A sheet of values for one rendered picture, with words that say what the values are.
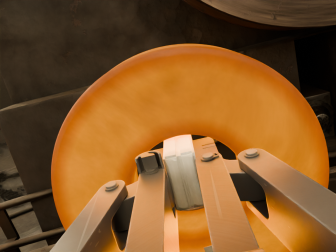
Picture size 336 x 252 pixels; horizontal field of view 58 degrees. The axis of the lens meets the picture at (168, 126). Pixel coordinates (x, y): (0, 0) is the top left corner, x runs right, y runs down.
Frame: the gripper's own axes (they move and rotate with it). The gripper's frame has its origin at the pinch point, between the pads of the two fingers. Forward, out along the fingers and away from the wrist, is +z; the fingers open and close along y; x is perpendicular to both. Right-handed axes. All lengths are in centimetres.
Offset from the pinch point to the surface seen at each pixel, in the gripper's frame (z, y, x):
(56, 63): 33.1, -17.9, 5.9
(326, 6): 17.6, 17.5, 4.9
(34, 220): 159, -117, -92
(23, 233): 145, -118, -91
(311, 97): 30.0, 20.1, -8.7
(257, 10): 17.7, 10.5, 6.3
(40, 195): 25.3, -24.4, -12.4
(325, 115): 27.7, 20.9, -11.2
